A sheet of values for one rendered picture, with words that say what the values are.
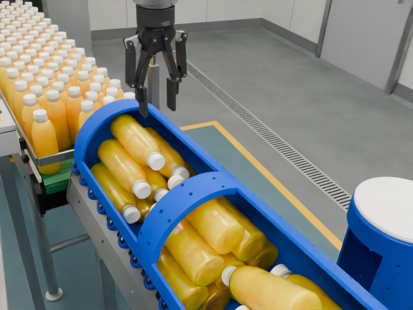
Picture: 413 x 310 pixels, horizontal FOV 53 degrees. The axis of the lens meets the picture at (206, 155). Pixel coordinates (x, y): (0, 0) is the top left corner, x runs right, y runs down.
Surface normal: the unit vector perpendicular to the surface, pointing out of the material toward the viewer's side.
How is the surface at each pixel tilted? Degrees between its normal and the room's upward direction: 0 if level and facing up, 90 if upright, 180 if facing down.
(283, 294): 39
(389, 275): 93
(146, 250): 77
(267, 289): 45
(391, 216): 0
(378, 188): 0
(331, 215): 0
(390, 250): 90
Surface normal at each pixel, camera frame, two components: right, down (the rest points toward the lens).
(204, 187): -0.02, -0.82
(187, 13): 0.44, 0.51
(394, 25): -0.90, 0.19
